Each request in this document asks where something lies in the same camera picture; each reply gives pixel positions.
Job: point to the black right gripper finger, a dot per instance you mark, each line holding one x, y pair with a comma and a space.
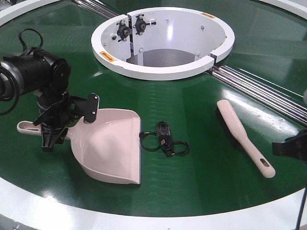
294, 147

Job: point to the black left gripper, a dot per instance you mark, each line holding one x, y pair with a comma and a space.
57, 111

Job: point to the pink plastic dustpan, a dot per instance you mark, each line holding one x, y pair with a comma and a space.
108, 149

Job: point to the pink hand brush black bristles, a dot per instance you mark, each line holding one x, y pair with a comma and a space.
237, 130

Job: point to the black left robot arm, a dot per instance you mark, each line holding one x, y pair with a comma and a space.
47, 76

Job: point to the white outer conveyor rim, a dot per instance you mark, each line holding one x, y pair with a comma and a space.
22, 210

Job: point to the chrome roller bars right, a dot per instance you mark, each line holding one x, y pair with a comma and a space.
263, 93

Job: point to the chrome roller bars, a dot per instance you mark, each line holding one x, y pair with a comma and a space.
263, 93
97, 7

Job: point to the orange warning sticker left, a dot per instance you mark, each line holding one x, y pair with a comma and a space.
107, 56

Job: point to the orange warning sticker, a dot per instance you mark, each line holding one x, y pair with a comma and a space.
208, 15
107, 56

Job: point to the chrome roller bars top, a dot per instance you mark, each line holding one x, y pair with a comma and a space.
97, 7

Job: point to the orange warning sticker top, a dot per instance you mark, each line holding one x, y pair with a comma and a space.
208, 15

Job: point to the black bearing mount left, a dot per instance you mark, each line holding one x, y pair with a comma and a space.
123, 31

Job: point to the black bearing mount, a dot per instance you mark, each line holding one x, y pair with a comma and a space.
140, 24
123, 31

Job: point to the black bearing mount right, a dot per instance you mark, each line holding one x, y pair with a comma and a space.
140, 24

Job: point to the white central ring housing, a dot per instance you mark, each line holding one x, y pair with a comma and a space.
177, 43

